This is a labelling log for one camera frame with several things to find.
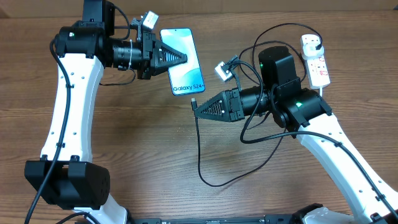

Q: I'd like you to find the blue Galaxy smartphone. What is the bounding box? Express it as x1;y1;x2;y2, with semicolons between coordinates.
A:
160;27;205;96

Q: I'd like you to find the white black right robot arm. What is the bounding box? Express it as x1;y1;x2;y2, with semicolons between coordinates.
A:
192;46;397;223

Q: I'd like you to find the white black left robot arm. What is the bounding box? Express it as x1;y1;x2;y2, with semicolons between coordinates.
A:
24;1;187;223

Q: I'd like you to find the white charger plug adapter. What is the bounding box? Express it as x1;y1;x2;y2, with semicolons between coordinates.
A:
302;43;325;60

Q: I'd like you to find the white power strip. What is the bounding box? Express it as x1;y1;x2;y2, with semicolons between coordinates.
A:
300;34;330;89

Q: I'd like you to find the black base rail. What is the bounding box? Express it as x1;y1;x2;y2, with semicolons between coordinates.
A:
131;214;293;224

